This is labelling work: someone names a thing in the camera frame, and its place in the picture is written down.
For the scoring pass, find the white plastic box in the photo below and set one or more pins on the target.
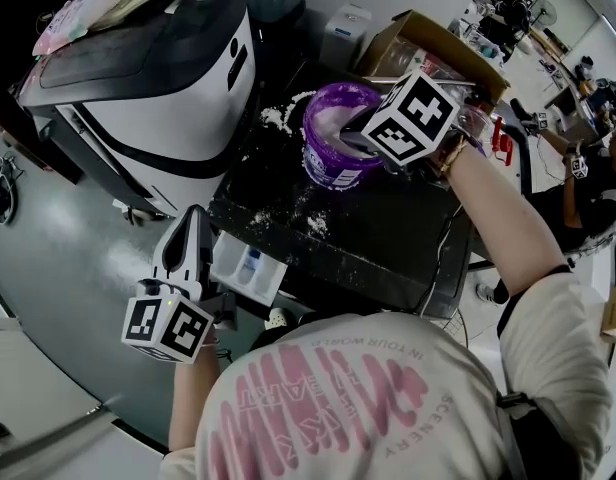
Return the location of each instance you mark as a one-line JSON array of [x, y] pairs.
[[345, 33]]

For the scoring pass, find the black table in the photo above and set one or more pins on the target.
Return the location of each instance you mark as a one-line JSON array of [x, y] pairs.
[[524, 163]]

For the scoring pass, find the person's left forearm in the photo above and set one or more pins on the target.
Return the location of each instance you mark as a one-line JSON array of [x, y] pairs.
[[193, 398]]

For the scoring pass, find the purple detergent powder tub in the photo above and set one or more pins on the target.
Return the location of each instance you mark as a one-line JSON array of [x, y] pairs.
[[328, 168]]

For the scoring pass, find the large open cardboard box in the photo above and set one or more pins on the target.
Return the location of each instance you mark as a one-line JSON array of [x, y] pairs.
[[438, 33]]

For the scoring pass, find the small cardboard box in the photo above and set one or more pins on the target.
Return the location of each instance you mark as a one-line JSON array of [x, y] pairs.
[[615, 313]]

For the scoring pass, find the black washing machine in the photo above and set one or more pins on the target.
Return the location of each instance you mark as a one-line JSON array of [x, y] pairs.
[[368, 238]]

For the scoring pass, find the standing fan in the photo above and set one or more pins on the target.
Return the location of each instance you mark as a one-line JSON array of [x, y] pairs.
[[544, 14]]

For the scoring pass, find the white door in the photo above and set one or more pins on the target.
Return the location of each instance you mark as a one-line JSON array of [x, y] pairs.
[[38, 368]]

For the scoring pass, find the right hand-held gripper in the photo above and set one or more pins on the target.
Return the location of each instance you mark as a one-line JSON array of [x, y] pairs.
[[413, 118]]

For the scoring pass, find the white and black robot machine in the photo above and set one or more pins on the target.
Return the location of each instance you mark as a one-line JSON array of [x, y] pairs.
[[163, 118]]

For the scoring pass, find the white powder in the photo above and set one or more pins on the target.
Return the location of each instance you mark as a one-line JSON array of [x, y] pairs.
[[283, 115]]

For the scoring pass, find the thin metal rod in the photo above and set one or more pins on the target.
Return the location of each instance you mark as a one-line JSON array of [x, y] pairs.
[[418, 82]]

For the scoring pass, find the white detergent drawer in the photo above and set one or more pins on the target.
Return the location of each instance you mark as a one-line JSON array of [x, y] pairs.
[[228, 263]]

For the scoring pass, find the person's black trousers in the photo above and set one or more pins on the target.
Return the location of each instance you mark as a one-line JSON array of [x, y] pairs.
[[283, 340]]

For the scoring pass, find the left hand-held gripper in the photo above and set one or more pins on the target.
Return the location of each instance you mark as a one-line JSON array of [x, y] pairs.
[[163, 328]]

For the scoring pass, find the person's right forearm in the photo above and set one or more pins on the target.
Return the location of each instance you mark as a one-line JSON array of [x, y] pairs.
[[508, 228]]

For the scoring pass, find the person's white shoe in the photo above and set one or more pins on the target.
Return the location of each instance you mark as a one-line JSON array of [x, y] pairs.
[[276, 319]]

